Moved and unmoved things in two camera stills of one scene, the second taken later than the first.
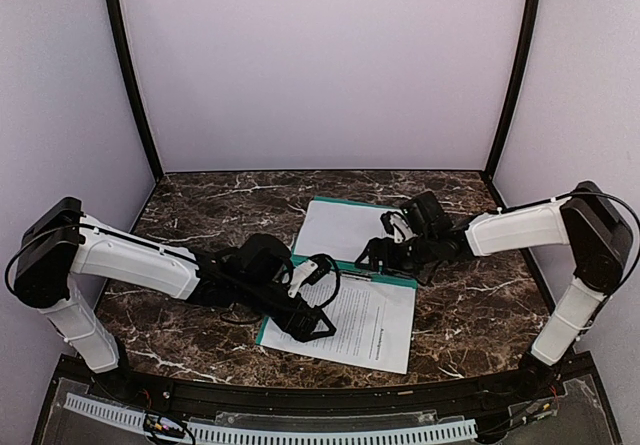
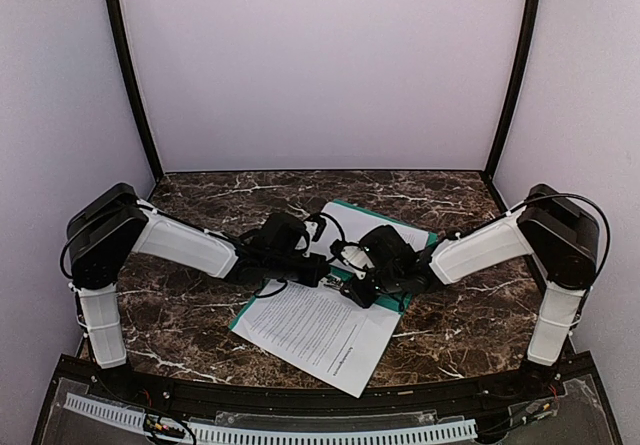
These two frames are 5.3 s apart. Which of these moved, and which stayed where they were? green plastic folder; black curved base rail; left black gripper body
Moved: left black gripper body; green plastic folder
Stayed: black curved base rail
